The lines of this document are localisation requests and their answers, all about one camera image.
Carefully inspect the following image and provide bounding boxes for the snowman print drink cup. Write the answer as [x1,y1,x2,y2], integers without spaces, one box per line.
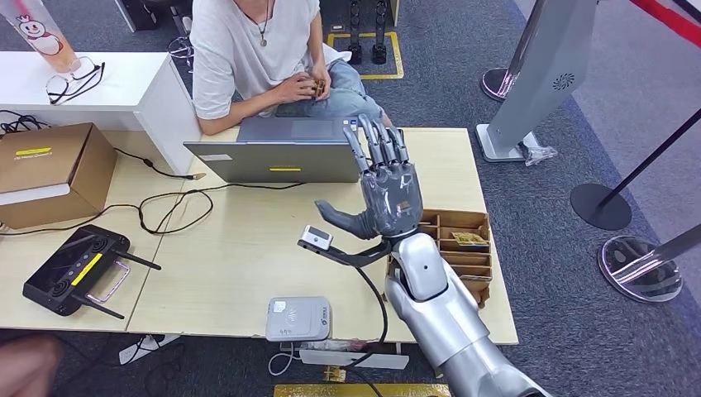
[0,0,80,74]

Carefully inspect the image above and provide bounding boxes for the red barrier belt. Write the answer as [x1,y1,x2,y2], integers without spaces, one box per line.
[628,0,701,50]

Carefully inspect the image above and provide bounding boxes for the wooden card organizer box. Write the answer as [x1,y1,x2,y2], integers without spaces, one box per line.
[385,208,493,309]

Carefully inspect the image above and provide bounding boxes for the silver kiosk stand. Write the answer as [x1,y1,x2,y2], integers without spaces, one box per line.
[474,0,601,164]

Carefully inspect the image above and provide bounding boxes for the gold floor plate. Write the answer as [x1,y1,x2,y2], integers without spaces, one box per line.
[274,383,451,397]

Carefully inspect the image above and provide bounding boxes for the chrome stanchion base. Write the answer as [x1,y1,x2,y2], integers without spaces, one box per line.
[480,66,522,103]

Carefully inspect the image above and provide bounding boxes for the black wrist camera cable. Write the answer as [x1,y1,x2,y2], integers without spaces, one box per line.
[339,265,391,397]

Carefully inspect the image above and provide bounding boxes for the long white power strip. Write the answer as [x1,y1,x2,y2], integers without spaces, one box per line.
[298,348,410,371]

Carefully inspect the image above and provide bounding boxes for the black controller with antennas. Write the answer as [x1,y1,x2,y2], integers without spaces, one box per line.
[22,223,163,320]

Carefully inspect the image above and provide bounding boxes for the white cabinet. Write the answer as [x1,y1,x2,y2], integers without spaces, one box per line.
[0,51,203,176]

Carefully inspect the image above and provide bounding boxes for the black cable bundle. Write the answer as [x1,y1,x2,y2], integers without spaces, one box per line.
[0,109,50,136]

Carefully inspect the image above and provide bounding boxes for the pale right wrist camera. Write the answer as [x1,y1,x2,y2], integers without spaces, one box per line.
[303,224,334,252]

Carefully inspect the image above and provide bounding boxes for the black humanoid robot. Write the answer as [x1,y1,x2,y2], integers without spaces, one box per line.
[345,0,390,65]

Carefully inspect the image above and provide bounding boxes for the black cable with USB plug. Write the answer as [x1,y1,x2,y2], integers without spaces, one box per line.
[113,146,208,182]

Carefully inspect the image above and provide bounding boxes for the chrome stanchion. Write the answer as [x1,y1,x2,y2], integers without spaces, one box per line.
[597,223,701,304]

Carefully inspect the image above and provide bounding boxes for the person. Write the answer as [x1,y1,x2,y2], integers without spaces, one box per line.
[188,0,393,136]

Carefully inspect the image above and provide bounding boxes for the cord necklace with pendant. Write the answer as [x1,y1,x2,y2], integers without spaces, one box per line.
[241,0,272,49]

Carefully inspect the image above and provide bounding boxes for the person's right hand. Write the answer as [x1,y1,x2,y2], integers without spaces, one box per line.
[279,72,319,105]

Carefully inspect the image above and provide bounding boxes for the black stanchion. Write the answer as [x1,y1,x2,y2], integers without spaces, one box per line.
[570,107,701,232]

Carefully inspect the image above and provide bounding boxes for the brown cardboard box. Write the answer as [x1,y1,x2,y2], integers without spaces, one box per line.
[0,122,119,230]

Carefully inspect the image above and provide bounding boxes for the grey card reader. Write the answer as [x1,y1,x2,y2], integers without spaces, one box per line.
[265,296,333,343]

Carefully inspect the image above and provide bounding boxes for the light wooden desk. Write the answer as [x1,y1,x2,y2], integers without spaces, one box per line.
[0,127,519,347]

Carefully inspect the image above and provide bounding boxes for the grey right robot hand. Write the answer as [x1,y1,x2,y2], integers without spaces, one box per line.
[314,113,424,241]

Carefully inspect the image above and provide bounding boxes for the black-rimmed eyeglasses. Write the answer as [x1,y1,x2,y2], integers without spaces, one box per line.
[45,56,107,106]

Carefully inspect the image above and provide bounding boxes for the blurred skin-coloured object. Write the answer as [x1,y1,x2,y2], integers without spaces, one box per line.
[0,334,62,397]

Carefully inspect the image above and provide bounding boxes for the grey laptop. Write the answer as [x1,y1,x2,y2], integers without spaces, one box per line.
[183,116,363,184]

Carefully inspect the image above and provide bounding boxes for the person's left hand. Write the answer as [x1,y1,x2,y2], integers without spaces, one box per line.
[306,63,332,102]

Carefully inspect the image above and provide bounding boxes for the clear plastic wrap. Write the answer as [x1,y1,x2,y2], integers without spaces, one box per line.
[517,131,559,167]

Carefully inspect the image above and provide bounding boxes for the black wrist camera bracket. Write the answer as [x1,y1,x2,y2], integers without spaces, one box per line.
[297,239,393,270]

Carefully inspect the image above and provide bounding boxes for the white card reader cable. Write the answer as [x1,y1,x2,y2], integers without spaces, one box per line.
[267,339,303,378]

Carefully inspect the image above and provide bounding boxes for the long looped black cable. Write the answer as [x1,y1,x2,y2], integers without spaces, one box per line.
[0,182,306,237]

